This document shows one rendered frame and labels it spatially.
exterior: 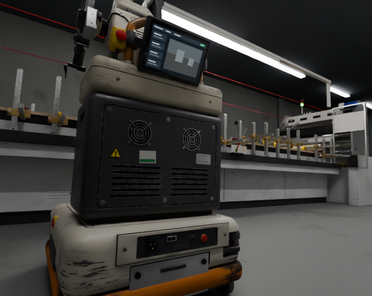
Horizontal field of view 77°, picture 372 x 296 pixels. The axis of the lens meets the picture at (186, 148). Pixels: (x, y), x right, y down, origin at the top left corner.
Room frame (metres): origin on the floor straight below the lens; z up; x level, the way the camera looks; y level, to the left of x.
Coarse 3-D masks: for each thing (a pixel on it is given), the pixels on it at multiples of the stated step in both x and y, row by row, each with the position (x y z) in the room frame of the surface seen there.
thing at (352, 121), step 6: (342, 114) 4.17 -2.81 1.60; (348, 114) 4.09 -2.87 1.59; (354, 114) 4.01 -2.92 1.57; (360, 114) 3.93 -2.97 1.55; (336, 120) 4.26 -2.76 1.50; (342, 120) 4.17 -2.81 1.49; (348, 120) 4.09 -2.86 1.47; (354, 120) 4.01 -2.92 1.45; (360, 120) 3.94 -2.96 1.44; (336, 126) 4.26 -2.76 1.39; (342, 126) 4.18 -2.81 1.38; (348, 126) 4.10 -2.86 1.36; (354, 126) 4.01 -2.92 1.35; (360, 126) 3.94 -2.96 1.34; (336, 132) 4.26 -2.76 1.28
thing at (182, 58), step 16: (128, 32) 0.74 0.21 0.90; (144, 32) 0.72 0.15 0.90; (160, 32) 0.74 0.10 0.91; (176, 32) 0.76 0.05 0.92; (144, 48) 0.74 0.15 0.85; (160, 48) 0.76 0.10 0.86; (176, 48) 0.79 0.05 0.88; (192, 48) 0.81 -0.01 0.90; (208, 48) 0.84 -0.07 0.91; (144, 64) 0.76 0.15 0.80; (160, 64) 0.79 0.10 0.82; (176, 64) 0.81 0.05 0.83; (192, 64) 0.84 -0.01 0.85; (176, 80) 0.85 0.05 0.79; (192, 80) 0.87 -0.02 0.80
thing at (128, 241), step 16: (208, 224) 0.84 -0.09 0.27; (224, 224) 0.87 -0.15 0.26; (128, 240) 0.68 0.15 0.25; (144, 240) 0.71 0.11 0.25; (160, 240) 0.74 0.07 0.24; (176, 240) 0.77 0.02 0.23; (192, 240) 0.80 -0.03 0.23; (208, 240) 0.84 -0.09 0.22; (224, 240) 0.87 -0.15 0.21; (128, 256) 0.68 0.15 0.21; (144, 256) 0.71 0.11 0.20; (160, 256) 0.74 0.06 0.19
